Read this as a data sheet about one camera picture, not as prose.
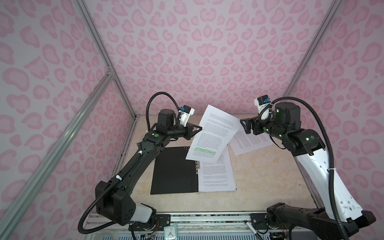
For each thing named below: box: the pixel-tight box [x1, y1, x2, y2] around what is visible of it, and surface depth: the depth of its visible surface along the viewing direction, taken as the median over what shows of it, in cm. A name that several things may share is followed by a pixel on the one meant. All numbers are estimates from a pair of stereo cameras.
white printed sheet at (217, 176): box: [198, 144, 237, 192], surface depth 90 cm
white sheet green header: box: [185, 104, 242, 164], surface depth 77 cm
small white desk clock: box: [163, 225, 178, 240], surface depth 70 cm
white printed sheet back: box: [228, 125, 274, 156], surface depth 103 cm
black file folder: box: [150, 146, 199, 195], surface depth 90 cm
